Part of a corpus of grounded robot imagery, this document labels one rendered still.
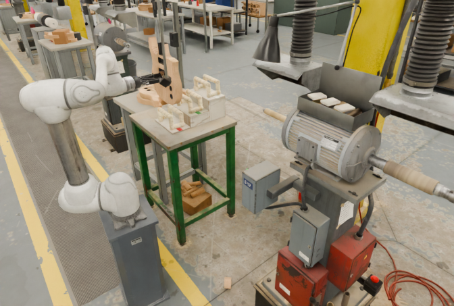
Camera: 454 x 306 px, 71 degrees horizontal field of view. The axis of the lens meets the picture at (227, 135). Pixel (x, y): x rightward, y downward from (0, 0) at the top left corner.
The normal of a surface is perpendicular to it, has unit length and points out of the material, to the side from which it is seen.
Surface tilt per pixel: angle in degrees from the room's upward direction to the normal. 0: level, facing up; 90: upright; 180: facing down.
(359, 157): 86
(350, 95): 90
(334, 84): 90
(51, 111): 102
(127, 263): 90
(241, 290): 0
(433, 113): 38
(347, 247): 0
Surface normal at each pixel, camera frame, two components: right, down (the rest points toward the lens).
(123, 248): 0.52, 0.41
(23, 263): -0.01, -0.87
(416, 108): -0.49, -0.50
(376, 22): -0.78, 0.31
